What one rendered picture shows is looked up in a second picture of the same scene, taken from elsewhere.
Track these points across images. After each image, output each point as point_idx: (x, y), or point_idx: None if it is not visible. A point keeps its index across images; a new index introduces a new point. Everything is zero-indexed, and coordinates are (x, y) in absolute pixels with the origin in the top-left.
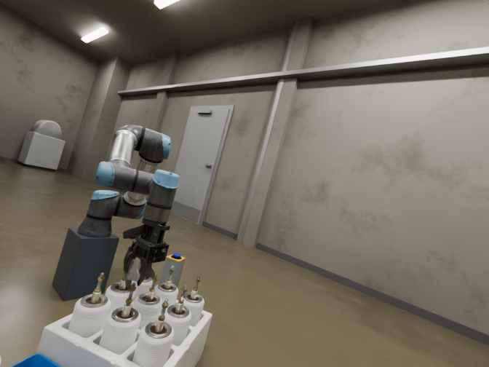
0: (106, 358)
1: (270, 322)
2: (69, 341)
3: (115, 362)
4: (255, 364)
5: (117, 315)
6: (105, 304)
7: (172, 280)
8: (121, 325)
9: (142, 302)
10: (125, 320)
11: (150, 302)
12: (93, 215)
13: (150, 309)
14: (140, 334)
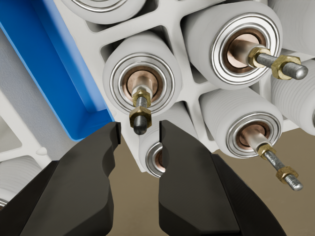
0: (106, 102)
1: None
2: (63, 18)
3: (115, 114)
4: (311, 138)
5: (123, 82)
6: (116, 9)
7: None
8: (120, 111)
9: (210, 62)
10: (131, 106)
11: (228, 73)
12: None
13: (216, 86)
14: (144, 139)
